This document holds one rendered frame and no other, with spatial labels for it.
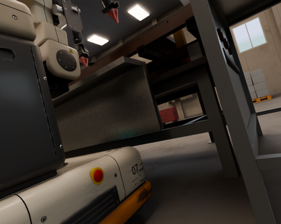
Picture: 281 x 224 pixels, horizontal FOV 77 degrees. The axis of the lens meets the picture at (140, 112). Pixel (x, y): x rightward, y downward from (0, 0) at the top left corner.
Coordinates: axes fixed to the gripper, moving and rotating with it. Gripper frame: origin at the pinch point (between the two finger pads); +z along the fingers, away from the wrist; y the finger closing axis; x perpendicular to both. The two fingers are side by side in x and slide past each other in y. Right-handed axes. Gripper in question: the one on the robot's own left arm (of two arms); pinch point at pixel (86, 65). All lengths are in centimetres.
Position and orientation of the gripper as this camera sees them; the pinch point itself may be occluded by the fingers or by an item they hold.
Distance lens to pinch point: 158.5
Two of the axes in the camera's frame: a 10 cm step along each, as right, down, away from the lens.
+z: 4.3, 8.7, -2.4
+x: -5.3, 0.3, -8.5
